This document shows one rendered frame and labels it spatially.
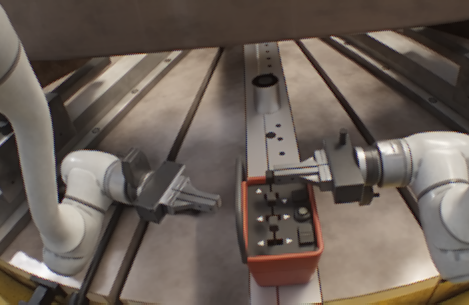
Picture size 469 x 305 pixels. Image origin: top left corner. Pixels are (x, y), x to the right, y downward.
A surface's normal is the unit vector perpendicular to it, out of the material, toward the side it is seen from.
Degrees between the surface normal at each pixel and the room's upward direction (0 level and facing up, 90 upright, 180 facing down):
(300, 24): 90
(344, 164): 0
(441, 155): 21
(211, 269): 0
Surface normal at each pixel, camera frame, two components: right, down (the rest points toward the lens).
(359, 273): -0.13, -0.75
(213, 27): -0.07, 0.66
